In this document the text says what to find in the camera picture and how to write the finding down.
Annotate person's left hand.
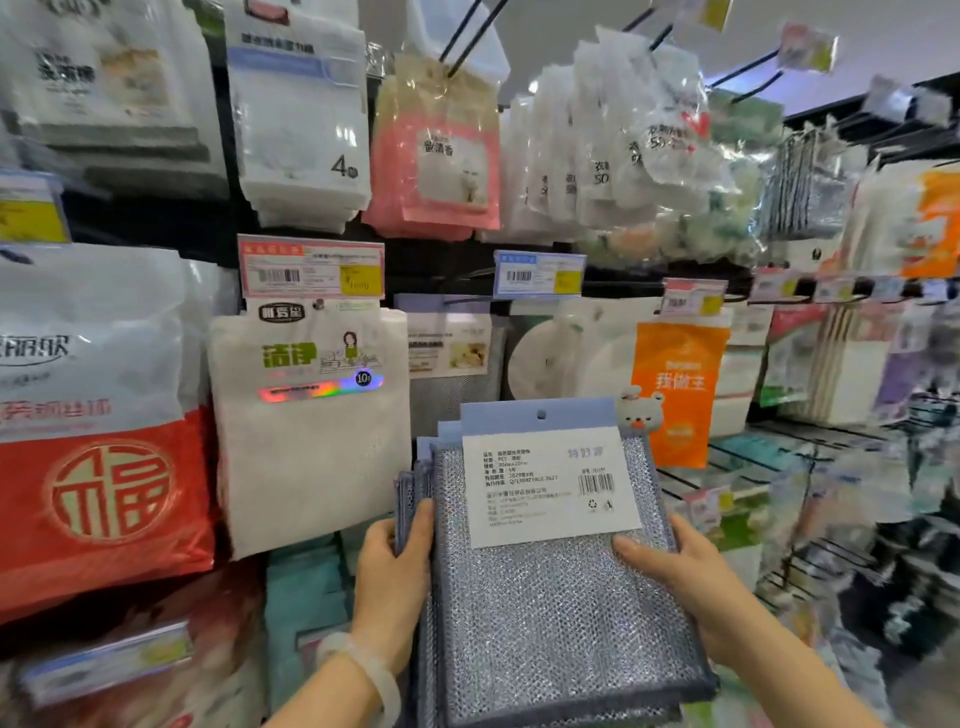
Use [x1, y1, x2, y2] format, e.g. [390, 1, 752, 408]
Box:
[349, 498, 437, 671]

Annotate person's right hand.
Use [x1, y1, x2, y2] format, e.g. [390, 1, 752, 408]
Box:
[612, 513, 775, 670]

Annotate white-labelled silver mesh cloth pack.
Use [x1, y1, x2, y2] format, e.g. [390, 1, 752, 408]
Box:
[429, 399, 721, 710]

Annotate person's right forearm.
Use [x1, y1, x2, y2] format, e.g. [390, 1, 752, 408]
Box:
[708, 636, 865, 728]

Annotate person's left forearm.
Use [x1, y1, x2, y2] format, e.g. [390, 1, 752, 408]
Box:
[264, 646, 391, 728]

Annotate white cloth pack holographic strip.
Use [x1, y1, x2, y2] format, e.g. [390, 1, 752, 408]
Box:
[207, 302, 413, 561]

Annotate teal cloth pack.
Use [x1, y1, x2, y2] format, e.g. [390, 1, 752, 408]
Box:
[264, 525, 363, 710]

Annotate grey mesh cloth pack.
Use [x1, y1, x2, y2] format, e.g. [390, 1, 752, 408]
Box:
[393, 293, 509, 440]

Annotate orange packet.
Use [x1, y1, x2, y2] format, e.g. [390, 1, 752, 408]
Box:
[628, 321, 733, 471]

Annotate white round pad pack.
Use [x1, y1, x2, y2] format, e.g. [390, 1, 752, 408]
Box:
[501, 298, 640, 408]

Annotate small pink price tag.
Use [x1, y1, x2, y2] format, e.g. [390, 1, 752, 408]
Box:
[660, 278, 728, 318]

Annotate pink floral packet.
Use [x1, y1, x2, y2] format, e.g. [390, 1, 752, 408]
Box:
[0, 561, 270, 728]

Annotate row of white flat packs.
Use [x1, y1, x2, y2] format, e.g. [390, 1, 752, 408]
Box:
[806, 300, 894, 429]

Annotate blue-bordered price tag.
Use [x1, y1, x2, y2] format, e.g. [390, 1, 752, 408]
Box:
[492, 249, 587, 300]

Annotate pink-bordered price tag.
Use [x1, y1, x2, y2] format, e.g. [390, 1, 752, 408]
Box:
[237, 234, 387, 302]

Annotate red and white plastic bag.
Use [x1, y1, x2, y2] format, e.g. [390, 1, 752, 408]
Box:
[0, 243, 220, 625]

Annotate green sponge packs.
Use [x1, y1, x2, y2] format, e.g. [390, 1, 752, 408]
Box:
[582, 88, 786, 268]

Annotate clear shelf price tag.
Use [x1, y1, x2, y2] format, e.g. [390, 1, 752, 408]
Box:
[18, 621, 198, 709]

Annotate pink cloth pack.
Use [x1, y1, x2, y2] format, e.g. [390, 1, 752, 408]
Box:
[363, 52, 503, 242]

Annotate grey scourer packs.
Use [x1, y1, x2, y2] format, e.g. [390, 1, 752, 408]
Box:
[756, 123, 852, 243]

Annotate bunch of clear bag packets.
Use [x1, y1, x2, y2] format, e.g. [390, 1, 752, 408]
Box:
[498, 25, 723, 235]

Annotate white dishcloth pack blue band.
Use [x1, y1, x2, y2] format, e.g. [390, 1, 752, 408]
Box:
[223, 0, 373, 234]

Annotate orange and white packets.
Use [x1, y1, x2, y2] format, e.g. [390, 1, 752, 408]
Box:
[838, 163, 960, 285]

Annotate black display hook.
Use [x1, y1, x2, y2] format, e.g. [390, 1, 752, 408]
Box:
[438, 0, 511, 78]
[705, 51, 787, 105]

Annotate yellow price tag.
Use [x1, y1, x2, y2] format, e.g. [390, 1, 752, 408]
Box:
[0, 170, 73, 246]

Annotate white and grey cloth packs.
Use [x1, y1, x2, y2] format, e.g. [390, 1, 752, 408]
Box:
[0, 0, 231, 202]

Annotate white bangle bracelet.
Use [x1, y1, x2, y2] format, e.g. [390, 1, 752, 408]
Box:
[315, 631, 403, 728]

